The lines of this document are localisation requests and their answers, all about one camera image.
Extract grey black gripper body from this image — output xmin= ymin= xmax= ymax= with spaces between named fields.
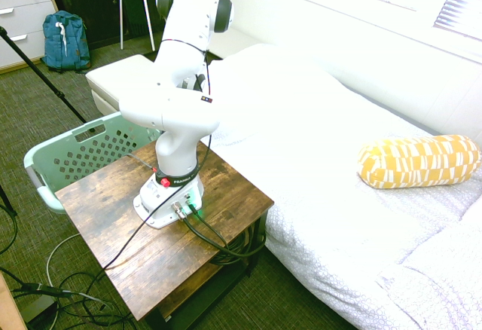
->
xmin=182 ymin=73 xmax=207 ymax=93

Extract mint green laundry basket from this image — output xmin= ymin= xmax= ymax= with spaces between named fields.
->
xmin=23 ymin=112 xmax=163 ymax=215

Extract white upholstered bench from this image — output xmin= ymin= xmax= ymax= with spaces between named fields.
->
xmin=85 ymin=53 xmax=160 ymax=115

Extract white metal stand poles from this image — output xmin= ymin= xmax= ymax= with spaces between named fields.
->
xmin=117 ymin=0 xmax=157 ymax=52

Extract dark wooden cabinet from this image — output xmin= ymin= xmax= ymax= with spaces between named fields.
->
xmin=51 ymin=0 xmax=133 ymax=51

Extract blue backpack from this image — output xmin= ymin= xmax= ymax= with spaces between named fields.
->
xmin=40 ymin=10 xmax=92 ymax=75

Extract white circle-print bed comforter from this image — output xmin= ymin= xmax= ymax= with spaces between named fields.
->
xmin=205 ymin=43 xmax=482 ymax=330

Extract rustic wooden side table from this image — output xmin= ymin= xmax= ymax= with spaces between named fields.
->
xmin=54 ymin=139 xmax=275 ymax=330

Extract white drawer dresser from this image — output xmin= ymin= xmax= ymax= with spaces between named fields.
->
xmin=0 ymin=0 xmax=60 ymax=74

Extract yellow white patterned bolster pillow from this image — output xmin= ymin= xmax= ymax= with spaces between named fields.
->
xmin=356 ymin=134 xmax=482 ymax=190

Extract white window blinds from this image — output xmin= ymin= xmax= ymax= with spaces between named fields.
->
xmin=432 ymin=0 xmax=482 ymax=41

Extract light wooden board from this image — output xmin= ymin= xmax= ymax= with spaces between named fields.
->
xmin=0 ymin=272 xmax=28 ymax=330

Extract red black arm cable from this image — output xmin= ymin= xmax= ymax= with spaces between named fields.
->
xmin=160 ymin=38 xmax=215 ymax=96

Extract thin black cable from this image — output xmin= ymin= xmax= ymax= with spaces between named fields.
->
xmin=102 ymin=133 xmax=212 ymax=270

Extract black camera tripod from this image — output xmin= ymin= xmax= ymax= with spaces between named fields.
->
xmin=0 ymin=26 xmax=96 ymax=134

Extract thick black base cable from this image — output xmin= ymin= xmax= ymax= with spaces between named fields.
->
xmin=171 ymin=201 xmax=267 ymax=259
xmin=185 ymin=194 xmax=267 ymax=258

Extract white floor cable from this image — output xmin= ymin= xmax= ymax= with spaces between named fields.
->
xmin=45 ymin=231 xmax=83 ymax=289

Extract black cable adapter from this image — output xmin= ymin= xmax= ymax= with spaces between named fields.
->
xmin=13 ymin=283 xmax=73 ymax=299

